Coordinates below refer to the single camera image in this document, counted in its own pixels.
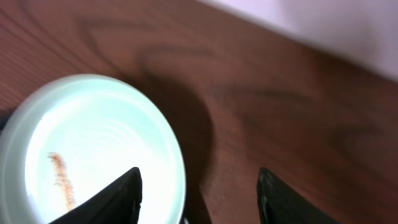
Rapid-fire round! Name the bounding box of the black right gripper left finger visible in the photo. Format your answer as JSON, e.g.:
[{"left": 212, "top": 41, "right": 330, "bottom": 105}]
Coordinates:
[{"left": 51, "top": 167, "right": 142, "bottom": 224}]

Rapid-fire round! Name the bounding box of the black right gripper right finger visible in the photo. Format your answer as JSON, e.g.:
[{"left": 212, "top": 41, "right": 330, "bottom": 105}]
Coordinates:
[{"left": 257, "top": 167, "right": 338, "bottom": 224}]

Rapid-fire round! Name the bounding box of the green plate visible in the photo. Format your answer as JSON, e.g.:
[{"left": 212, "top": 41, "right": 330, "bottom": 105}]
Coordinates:
[{"left": 1, "top": 74, "right": 186, "bottom": 224}]

